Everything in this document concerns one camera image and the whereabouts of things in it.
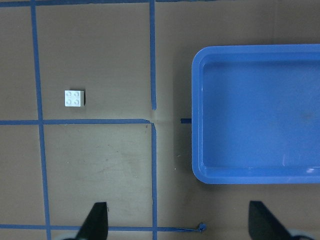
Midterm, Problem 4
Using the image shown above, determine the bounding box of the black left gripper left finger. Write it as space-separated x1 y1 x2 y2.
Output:
74 202 109 240

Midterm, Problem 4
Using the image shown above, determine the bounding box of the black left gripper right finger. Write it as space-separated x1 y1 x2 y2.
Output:
249 200 292 240

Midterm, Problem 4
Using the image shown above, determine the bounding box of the blue plastic tray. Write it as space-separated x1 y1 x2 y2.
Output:
191 44 320 185

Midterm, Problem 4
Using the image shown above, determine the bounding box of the white toy block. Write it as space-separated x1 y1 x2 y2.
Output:
64 90 85 107

